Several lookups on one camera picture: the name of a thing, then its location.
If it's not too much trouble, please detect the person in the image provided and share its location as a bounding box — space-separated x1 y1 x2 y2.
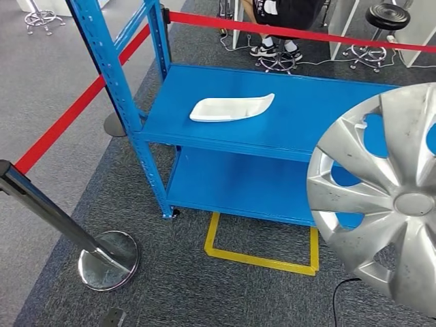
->
240 0 324 63

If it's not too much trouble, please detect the blue metal shelf rack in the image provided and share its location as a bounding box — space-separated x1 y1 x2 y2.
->
64 0 436 231

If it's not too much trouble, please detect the red barrier belt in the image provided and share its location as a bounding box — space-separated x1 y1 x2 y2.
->
168 11 436 54
14 23 151 176

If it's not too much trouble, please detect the black stool with chrome base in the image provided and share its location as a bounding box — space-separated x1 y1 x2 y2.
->
342 3 412 74
254 42 298 76

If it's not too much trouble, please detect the black floor cable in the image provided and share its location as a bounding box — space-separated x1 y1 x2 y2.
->
332 277 363 327

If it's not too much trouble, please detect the black stanchion post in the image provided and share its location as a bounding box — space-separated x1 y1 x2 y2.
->
160 3 172 28

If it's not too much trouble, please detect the white plastic car part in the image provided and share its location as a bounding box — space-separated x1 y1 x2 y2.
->
189 93 275 123

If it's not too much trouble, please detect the silver wheel hubcap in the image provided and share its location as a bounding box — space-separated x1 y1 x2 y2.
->
306 82 436 319

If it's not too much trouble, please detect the chrome stanchion with round base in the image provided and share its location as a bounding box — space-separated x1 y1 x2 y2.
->
0 159 140 292

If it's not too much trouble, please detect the chrome stool base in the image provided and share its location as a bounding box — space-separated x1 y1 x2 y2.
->
23 0 66 36

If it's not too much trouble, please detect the white cabinet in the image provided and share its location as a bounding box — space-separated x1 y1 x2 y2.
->
16 0 111 18

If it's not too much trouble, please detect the black pole with round base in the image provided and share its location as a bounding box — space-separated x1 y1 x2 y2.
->
103 111 127 138

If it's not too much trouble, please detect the white desk side panel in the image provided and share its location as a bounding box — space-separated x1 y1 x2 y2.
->
397 0 436 69
232 0 245 50
329 0 360 62

